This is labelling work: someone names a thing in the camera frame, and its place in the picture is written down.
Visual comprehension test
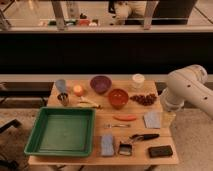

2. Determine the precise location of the red bowl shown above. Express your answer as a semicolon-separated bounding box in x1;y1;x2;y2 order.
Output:
108;89;129;109

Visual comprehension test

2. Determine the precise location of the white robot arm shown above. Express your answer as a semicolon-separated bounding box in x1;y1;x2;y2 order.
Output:
159;65;213;128

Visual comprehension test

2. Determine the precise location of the green plastic tray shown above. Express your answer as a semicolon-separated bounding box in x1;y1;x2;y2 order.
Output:
24;107;95;157

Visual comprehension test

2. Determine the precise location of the black rectangular case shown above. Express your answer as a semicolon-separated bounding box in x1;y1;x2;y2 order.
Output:
148;145;173;158

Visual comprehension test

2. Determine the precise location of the wooden table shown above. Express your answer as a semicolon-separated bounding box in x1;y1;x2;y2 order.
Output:
28;80;179;165

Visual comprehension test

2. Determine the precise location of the white lidded cup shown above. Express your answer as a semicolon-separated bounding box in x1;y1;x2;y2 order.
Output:
132;74;145;89

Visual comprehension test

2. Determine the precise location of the orange carrot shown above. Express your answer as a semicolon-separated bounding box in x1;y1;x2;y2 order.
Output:
113;115;137;121

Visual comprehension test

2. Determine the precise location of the small metal box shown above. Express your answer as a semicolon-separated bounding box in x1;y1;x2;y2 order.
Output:
118;143;132;156

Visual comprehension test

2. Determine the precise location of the silver fork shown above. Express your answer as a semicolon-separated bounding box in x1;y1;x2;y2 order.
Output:
104;124;131;129

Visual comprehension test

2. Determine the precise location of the purple bowl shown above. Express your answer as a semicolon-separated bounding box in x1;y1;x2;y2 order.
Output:
90;75;112;94

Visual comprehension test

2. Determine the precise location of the yellow banana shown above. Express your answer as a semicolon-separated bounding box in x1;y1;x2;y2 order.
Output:
77;99;102;109

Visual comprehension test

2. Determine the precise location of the orange peach fruit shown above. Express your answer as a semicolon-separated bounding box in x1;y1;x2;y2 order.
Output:
73;85;84;97

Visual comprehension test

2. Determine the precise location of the small metal cup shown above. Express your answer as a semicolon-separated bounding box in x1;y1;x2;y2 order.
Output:
57;93;69;106

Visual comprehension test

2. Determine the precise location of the blue plastic cup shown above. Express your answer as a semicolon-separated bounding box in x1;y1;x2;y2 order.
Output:
55;79;67;93

